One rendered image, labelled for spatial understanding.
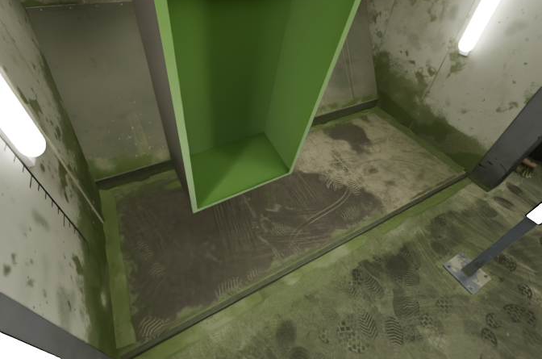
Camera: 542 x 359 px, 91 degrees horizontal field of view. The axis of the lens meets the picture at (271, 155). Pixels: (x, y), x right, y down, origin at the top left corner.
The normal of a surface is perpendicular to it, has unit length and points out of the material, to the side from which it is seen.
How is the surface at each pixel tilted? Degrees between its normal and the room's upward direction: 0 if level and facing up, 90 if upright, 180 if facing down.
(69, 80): 57
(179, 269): 0
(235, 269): 0
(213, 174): 12
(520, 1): 90
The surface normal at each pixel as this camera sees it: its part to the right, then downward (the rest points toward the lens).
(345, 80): 0.43, 0.12
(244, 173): 0.15, -0.59
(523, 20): -0.88, 0.29
